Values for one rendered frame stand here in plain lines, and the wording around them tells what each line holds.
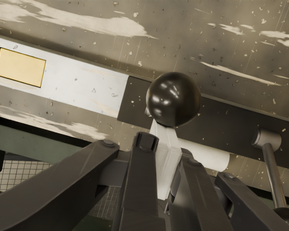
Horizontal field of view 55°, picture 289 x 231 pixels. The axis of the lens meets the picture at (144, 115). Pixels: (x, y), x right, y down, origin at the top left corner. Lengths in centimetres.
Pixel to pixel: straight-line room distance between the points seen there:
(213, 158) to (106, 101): 14
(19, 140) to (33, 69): 16
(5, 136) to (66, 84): 18
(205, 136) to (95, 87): 13
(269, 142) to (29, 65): 27
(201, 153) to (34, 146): 25
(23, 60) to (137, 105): 13
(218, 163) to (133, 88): 14
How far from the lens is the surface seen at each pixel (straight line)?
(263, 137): 32
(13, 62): 34
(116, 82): 30
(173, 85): 18
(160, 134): 17
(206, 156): 34
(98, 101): 31
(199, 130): 31
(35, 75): 33
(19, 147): 46
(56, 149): 44
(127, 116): 30
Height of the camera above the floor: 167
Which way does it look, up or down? 32 degrees down
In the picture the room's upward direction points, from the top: 81 degrees counter-clockwise
